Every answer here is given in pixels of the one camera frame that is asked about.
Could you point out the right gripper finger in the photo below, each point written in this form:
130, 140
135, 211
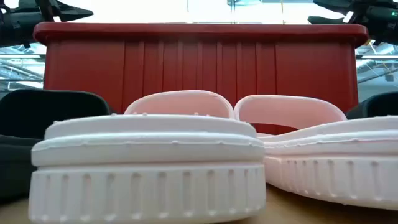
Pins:
342, 4
329, 20

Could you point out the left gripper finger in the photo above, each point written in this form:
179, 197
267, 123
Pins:
71, 14

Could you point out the black foam slide sandal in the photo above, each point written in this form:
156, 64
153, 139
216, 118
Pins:
376, 105
37, 118

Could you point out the red plastic bin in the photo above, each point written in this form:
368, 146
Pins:
199, 62

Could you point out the pink foam slide sandal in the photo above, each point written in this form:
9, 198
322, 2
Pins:
326, 165
146, 174

